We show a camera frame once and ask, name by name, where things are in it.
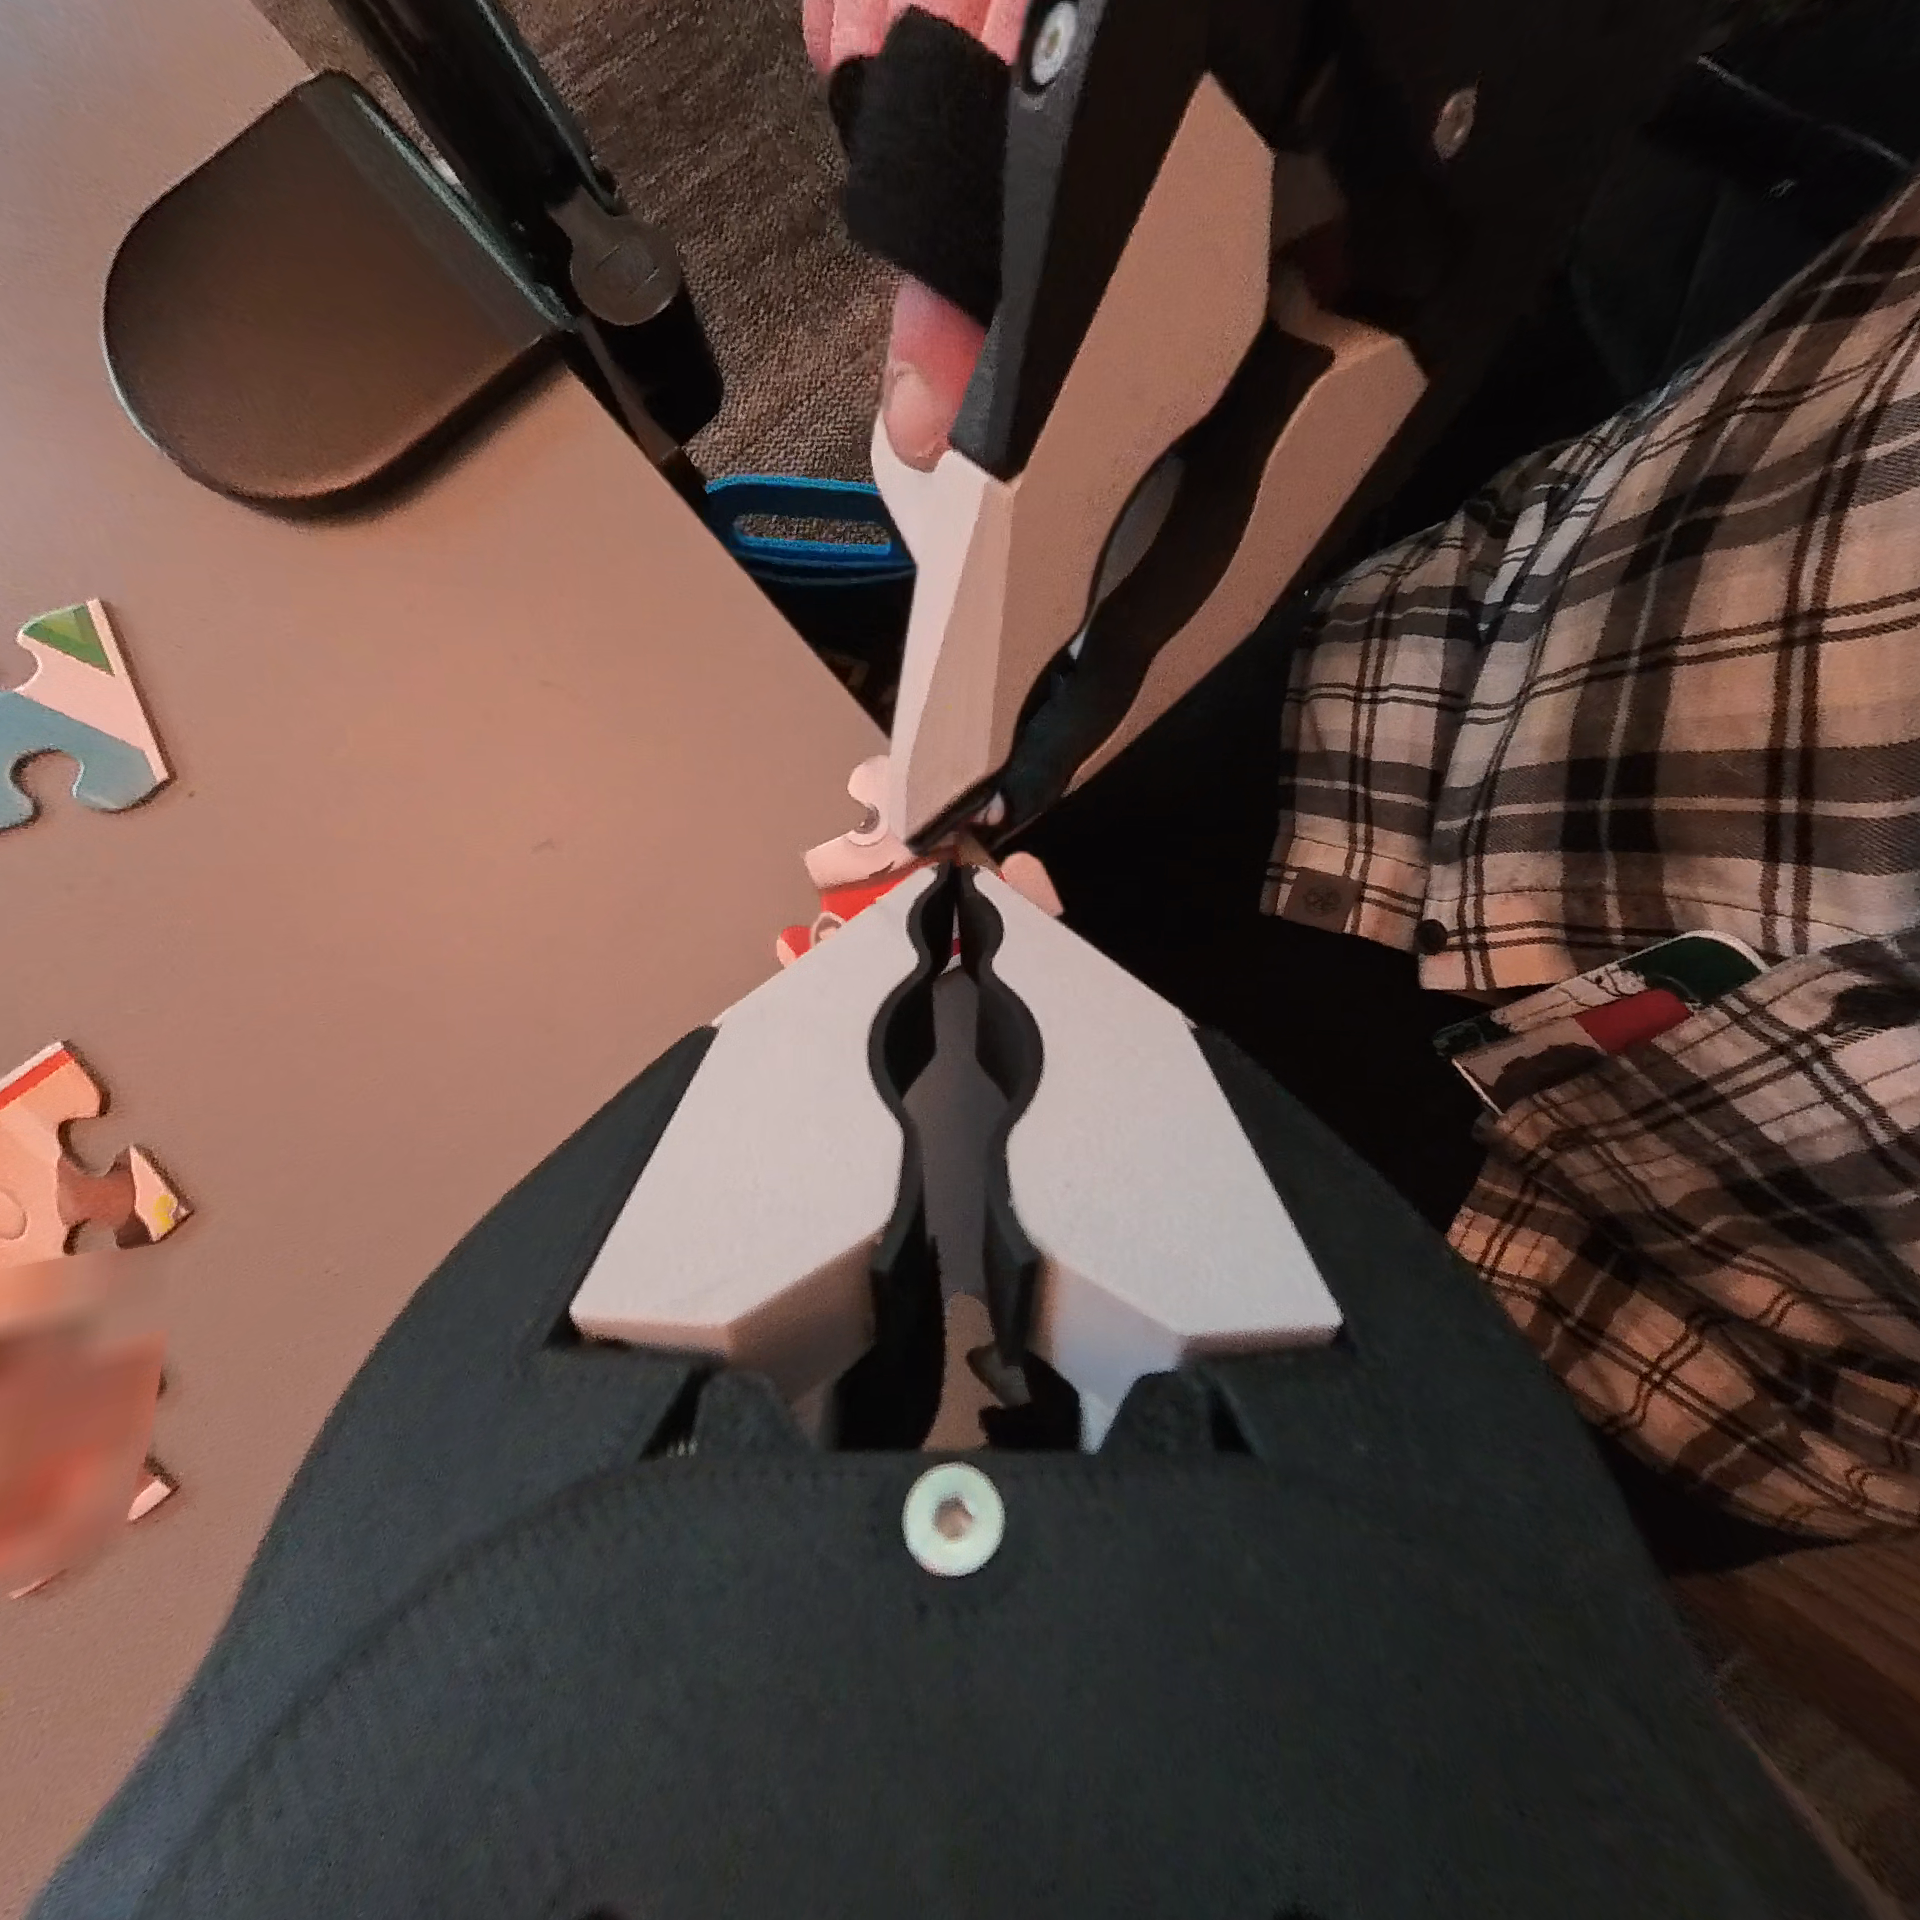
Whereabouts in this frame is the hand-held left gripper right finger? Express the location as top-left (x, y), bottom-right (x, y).
top-left (965, 866), bottom-right (1344, 1448)

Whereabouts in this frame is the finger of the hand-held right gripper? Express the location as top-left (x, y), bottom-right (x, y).
top-left (994, 287), bottom-right (1432, 836)
top-left (873, 82), bottom-right (1277, 845)

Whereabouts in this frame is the person's plaid shirt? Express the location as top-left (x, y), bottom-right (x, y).
top-left (1260, 180), bottom-right (1920, 1539)

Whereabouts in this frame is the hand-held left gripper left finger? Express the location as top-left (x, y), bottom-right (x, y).
top-left (568, 870), bottom-right (963, 1448)

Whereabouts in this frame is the red striped joined puzzle section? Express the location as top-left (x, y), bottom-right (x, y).
top-left (0, 1043), bottom-right (194, 1600)

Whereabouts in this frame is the red white dog puzzle piece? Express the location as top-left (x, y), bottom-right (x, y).
top-left (778, 756), bottom-right (1068, 962)

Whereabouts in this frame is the black desk clamp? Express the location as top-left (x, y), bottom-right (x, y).
top-left (104, 0), bottom-right (729, 509)

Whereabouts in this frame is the red white printed card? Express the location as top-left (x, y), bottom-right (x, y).
top-left (1432, 930), bottom-right (1772, 1114)

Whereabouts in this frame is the person's right hand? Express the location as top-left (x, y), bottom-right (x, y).
top-left (803, 0), bottom-right (1051, 466)

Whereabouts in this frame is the blue plastic handle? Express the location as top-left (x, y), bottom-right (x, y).
top-left (703, 471), bottom-right (922, 582)

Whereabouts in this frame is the grey desk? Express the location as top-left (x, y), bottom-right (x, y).
top-left (0, 0), bottom-right (904, 1920)

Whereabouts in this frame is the blue green puzzle piece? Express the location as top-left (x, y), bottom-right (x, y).
top-left (0, 599), bottom-right (175, 831)

